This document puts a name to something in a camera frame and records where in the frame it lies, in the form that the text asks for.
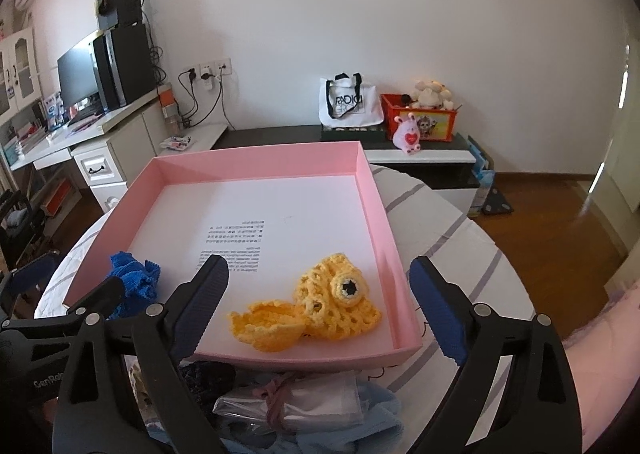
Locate black computer tower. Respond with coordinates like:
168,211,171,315
92,24,157,110

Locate black power cable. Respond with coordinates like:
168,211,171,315
177,71,226,129

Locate blue boxes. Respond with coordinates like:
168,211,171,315
467,135,496,215

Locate stack of books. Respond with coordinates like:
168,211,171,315
2,121,51,159

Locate black keyboard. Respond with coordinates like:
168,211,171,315
70,104,108,127

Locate pink floral bed sheet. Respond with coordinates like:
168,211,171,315
560,279,640,454

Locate light blue towel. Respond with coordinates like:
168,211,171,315
150,379,405,454

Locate dark blue knit item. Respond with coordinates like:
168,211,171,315
177,361,236,415

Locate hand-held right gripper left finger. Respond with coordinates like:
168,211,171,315
52,254,231,454

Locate white desk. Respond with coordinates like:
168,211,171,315
10,84,173,169

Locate white low side cabinet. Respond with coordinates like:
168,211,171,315
159,124,228,157

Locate red toy box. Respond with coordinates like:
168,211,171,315
380,92,460,142

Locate orange lid bottle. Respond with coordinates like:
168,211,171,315
159,88,177,123

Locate white hutch cabinet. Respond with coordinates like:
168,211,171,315
0,26,43,125

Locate yellow crochet toy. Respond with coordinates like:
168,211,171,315
228,255,383,352

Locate white tote bag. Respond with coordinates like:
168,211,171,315
320,72,385,129

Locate black cable bundle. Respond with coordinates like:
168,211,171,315
142,0,170,84

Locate tan stockings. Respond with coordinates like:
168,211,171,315
127,365,152,412

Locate pink cardboard box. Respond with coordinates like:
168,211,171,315
64,141,425,375

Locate white striped tablecloth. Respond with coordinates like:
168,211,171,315
35,166,536,454

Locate black floor scale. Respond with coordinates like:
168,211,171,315
481,188,515,215

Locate black computer monitor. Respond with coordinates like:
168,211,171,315
56,31,101,107

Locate white drawer cabinet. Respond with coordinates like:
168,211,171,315
72,101,173,215

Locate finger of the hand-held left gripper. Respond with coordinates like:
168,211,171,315
0,278,127,341
0,254,61,319

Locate blue cloth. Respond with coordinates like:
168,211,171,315
107,251,162,319

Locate pink plush toy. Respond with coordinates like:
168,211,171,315
391,112,422,155

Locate beige plush toy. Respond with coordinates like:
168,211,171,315
411,78,453,110

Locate black box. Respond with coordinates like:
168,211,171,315
96,0,143,30

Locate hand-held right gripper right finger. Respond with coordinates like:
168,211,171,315
407,255,586,454

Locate clear plastic bag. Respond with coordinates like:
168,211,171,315
212,371,366,435

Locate black office chair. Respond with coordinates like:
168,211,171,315
0,189,48,259

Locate pink papers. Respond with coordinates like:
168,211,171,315
67,118,103,135

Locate blue and white carton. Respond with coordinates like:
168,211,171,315
42,92,66,131

